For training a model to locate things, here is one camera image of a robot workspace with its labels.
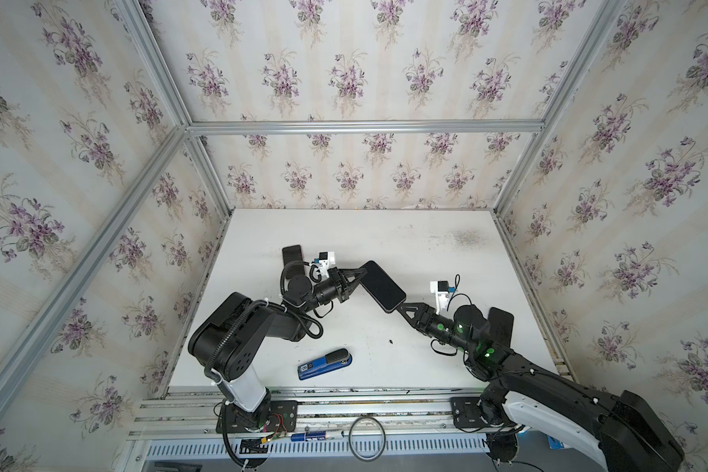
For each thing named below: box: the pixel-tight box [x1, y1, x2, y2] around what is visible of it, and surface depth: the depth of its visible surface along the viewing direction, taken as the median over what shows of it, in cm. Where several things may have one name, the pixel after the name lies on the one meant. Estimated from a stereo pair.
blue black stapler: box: [297, 348, 354, 381], surface depth 80 cm
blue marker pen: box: [290, 430, 345, 443], surface depth 71 cm
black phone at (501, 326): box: [487, 306, 515, 349], surface depth 93 cm
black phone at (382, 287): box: [358, 260, 408, 313], surface depth 78 cm
